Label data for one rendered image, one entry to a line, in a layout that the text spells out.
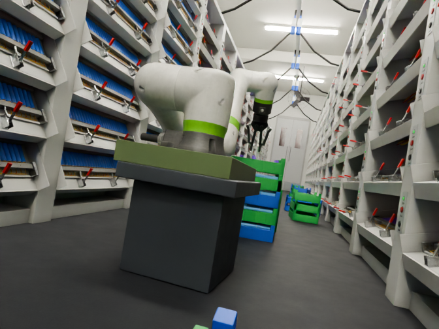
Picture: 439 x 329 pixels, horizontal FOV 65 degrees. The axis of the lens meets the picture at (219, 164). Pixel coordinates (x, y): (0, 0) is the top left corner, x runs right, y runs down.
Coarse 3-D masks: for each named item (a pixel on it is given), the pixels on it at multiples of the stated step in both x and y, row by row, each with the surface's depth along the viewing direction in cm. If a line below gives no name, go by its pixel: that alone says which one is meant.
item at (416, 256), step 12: (408, 240) 96; (420, 240) 95; (432, 240) 95; (408, 252) 96; (420, 252) 95; (432, 252) 90; (408, 264) 91; (420, 264) 82; (432, 264) 80; (420, 276) 83; (432, 276) 75; (432, 288) 76
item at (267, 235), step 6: (240, 228) 161; (246, 228) 161; (252, 228) 161; (258, 228) 161; (270, 228) 160; (240, 234) 161; (246, 234) 161; (252, 234) 161; (258, 234) 161; (264, 234) 160; (270, 234) 160; (264, 240) 160; (270, 240) 160
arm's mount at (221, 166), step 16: (128, 144) 89; (144, 144) 88; (128, 160) 89; (144, 160) 87; (160, 160) 86; (176, 160) 85; (192, 160) 83; (208, 160) 82; (224, 160) 81; (224, 176) 81; (240, 176) 91
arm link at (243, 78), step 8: (232, 72) 161; (240, 72) 159; (248, 72) 159; (240, 80) 156; (248, 80) 158; (240, 88) 154; (248, 88) 160; (240, 96) 151; (240, 104) 149; (232, 112) 142; (240, 112) 147; (240, 120) 145
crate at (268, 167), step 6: (234, 156) 162; (246, 162) 162; (252, 162) 162; (258, 162) 162; (264, 162) 161; (270, 162) 161; (282, 162) 161; (258, 168) 161; (264, 168) 161; (270, 168) 161; (276, 168) 161; (282, 168) 161; (276, 174) 165; (282, 174) 161
